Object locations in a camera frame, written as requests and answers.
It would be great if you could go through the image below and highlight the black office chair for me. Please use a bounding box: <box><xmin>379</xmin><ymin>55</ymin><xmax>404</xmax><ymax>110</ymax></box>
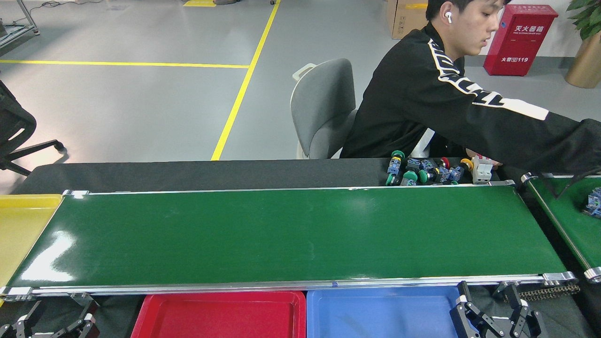
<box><xmin>0</xmin><ymin>80</ymin><xmax>66</xmax><ymax>177</ymax></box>

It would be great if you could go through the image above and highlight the blue plastic tray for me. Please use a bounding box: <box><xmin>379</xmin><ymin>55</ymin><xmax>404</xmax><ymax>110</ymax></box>
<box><xmin>306</xmin><ymin>286</ymin><xmax>470</xmax><ymax>338</ymax></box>

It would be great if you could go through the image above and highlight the metal rack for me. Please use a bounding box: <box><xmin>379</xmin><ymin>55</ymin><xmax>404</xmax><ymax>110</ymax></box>
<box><xmin>0</xmin><ymin>0</ymin><xmax>40</xmax><ymax>47</ymax></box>

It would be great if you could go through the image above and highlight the white circuit breaker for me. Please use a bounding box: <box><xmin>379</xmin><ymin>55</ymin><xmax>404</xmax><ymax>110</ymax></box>
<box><xmin>472</xmin><ymin>156</ymin><xmax>495</xmax><ymax>184</ymax></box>

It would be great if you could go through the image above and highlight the person's left hand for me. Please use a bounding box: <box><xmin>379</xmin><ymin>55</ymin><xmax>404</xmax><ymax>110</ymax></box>
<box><xmin>466</xmin><ymin>148</ymin><xmax>503</xmax><ymax>168</ymax></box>

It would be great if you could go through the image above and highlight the red fire extinguisher box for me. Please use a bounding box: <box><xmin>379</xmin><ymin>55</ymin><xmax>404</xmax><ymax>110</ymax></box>
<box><xmin>483</xmin><ymin>4</ymin><xmax>559</xmax><ymax>77</ymax></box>

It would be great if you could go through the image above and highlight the red plastic tray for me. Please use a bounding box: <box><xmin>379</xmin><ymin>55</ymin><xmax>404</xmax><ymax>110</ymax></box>
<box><xmin>131</xmin><ymin>291</ymin><xmax>307</xmax><ymax>338</ymax></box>

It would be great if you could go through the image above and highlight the grey chair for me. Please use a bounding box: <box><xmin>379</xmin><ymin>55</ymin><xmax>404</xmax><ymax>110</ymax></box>
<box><xmin>290</xmin><ymin>58</ymin><xmax>358</xmax><ymax>160</ymax></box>

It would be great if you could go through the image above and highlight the person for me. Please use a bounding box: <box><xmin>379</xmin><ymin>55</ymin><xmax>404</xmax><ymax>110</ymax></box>
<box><xmin>339</xmin><ymin>0</ymin><xmax>601</xmax><ymax>178</ymax></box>

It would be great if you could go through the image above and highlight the yellow button switch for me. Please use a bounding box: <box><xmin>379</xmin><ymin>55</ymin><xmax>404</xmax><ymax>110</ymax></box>
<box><xmin>444</xmin><ymin>158</ymin><xmax>474</xmax><ymax>184</ymax></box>

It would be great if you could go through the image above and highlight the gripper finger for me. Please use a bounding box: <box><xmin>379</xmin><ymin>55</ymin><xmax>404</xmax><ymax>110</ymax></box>
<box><xmin>0</xmin><ymin>300</ymin><xmax>44</xmax><ymax>338</ymax></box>
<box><xmin>449</xmin><ymin>281</ymin><xmax>499</xmax><ymax>338</ymax></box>
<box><xmin>51</xmin><ymin>298</ymin><xmax>100</xmax><ymax>338</ymax></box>
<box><xmin>503</xmin><ymin>283</ymin><xmax>549</xmax><ymax>338</ymax></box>

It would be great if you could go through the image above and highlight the black drive chain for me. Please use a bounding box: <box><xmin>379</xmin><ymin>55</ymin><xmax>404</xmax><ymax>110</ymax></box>
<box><xmin>516</xmin><ymin>283</ymin><xmax>581</xmax><ymax>302</ymax></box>

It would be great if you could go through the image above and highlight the potted plant gold pot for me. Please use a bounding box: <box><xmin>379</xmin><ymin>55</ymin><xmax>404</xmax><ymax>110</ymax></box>
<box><xmin>564</xmin><ymin>0</ymin><xmax>601</xmax><ymax>89</ymax></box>

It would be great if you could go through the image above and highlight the green side conveyor belt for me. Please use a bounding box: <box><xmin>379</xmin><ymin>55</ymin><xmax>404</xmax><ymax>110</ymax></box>
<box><xmin>520</xmin><ymin>172</ymin><xmax>601</xmax><ymax>284</ymax></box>

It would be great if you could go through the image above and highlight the yellow plastic tray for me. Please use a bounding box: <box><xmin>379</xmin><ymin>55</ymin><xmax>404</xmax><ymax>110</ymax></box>
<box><xmin>0</xmin><ymin>194</ymin><xmax>63</xmax><ymax>308</ymax></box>

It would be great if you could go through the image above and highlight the red button switch blue base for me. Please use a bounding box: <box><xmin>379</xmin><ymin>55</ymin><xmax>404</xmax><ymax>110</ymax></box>
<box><xmin>584</xmin><ymin>187</ymin><xmax>601</xmax><ymax>219</ymax></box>

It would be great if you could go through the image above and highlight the cardboard box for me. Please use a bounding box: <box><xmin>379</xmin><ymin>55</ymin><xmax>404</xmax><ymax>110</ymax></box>
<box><xmin>386</xmin><ymin>0</ymin><xmax>429</xmax><ymax>40</ymax></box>

